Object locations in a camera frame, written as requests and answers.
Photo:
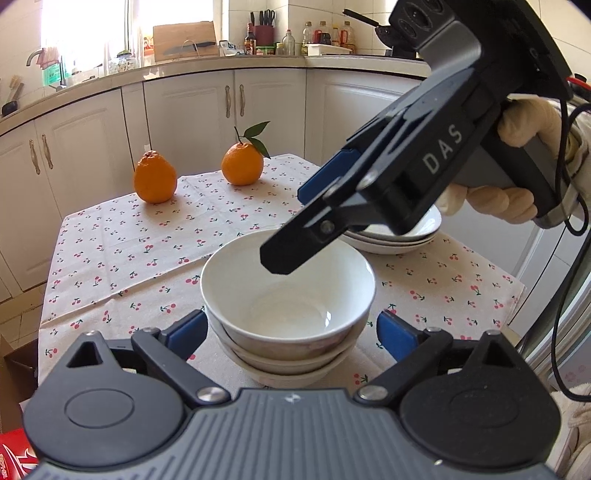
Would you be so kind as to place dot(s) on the dark soy sauce bottle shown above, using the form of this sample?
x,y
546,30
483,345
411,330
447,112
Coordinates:
x,y
250,40

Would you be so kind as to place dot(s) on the gloved right hand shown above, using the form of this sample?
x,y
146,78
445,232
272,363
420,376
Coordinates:
x,y
526,118

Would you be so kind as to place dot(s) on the red knife block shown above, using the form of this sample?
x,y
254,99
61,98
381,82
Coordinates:
x,y
264,30

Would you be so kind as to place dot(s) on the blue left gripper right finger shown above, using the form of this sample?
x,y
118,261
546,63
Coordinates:
x,y
398,337

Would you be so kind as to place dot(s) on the cherry print tablecloth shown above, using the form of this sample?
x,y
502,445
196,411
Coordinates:
x,y
124,264

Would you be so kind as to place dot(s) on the wooden cutting board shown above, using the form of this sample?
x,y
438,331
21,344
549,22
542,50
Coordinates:
x,y
184,40

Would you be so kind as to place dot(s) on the white bowl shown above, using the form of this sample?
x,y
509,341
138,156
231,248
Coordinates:
x,y
278,381
285,367
287,317

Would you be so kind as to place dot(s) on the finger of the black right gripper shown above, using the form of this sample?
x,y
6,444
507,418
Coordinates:
x,y
315,227

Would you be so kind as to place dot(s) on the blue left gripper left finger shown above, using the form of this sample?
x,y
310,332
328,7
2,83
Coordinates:
x,y
184,336

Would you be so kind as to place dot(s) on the red carton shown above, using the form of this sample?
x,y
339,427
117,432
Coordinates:
x,y
17,458

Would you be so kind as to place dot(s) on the white plate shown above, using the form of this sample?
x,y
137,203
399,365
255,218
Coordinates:
x,y
379,239

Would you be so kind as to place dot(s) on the cardboard box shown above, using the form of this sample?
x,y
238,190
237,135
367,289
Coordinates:
x,y
18,381

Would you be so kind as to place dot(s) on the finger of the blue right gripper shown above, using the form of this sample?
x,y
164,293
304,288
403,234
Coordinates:
x,y
336,167

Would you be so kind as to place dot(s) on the orange without leaf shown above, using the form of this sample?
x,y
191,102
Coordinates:
x,y
154,179

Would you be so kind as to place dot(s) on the chrome kitchen faucet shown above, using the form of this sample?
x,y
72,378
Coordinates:
x,y
51,65

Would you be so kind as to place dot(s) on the orange with green leaves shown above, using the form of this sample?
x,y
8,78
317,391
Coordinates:
x,y
243,163

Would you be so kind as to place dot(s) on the black wok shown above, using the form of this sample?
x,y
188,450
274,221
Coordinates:
x,y
375,39

